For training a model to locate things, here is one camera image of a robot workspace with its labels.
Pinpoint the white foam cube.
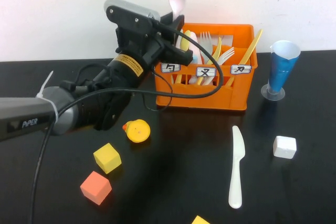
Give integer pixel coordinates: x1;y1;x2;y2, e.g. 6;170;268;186
272;135;297;159

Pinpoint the yellow foam cube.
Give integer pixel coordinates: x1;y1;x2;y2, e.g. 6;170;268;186
93;142;123;174
191;215;212;224

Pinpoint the grey plastic fork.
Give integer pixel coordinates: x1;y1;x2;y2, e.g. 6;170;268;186
199;31;213;65

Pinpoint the thin black wire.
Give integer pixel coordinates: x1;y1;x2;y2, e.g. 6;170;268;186
142;68;174;112

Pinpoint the white plastic knife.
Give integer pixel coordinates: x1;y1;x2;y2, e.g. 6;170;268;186
228;125;246;209

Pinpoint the orange plastic cutlery crate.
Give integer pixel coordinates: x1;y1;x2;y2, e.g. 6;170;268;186
151;22;258;111

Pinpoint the orange foam cube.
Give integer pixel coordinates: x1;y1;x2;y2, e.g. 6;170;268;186
80;170;113;205

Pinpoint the clear beaker with blue paper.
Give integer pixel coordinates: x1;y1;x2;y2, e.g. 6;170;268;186
260;40;301;101

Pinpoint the yellow rubber duck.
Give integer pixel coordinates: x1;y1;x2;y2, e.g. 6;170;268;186
122;119;151;144

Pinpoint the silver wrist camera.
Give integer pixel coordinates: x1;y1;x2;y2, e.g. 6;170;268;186
103;0;161;38

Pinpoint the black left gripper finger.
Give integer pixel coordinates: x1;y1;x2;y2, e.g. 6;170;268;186
160;13;175;27
173;15;185;35

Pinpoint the yellow plastic knife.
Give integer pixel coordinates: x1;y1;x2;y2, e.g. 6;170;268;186
225;29;263;87

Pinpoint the thick black cable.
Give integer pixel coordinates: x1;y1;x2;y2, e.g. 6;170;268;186
28;23;225;224

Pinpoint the paper label reading fork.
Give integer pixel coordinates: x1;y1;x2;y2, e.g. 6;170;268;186
196;67;217;78

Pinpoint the paper label reading knife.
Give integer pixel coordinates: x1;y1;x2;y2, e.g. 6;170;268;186
230;64;252;75

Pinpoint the white plastic fork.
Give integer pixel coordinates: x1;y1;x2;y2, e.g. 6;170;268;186
202;47;235;86

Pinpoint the white zip tie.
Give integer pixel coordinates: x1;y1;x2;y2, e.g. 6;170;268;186
36;70;60;128

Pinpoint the yellow plastic fork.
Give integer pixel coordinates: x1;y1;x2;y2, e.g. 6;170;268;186
197;37;223;86

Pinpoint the paper label reading spoon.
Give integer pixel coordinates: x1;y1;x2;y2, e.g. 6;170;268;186
160;62;182;74

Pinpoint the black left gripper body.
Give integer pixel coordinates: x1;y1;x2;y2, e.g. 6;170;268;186
114;21;194;67

